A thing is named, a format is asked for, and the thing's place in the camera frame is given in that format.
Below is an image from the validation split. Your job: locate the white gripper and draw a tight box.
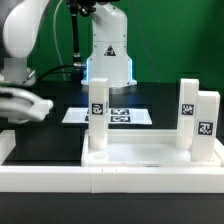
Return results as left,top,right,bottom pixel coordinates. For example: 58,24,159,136
0,87,53,124

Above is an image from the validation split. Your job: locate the white desk top tray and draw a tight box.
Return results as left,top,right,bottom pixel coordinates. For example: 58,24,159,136
81,129,221,168

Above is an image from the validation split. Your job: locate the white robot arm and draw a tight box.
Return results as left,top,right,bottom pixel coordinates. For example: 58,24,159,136
0,0,136,124

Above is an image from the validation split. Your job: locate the fiducial marker sheet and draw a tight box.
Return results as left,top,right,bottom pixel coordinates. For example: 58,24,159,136
62,107,152,125

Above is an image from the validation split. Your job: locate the black cable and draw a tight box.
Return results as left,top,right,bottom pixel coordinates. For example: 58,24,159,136
31,64,83,84

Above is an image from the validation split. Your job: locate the white U-shaped fence wall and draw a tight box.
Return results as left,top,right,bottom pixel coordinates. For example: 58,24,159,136
0,130,224,193

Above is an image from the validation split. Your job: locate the white cable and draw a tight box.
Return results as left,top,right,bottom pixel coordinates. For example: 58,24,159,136
52,0,67,82

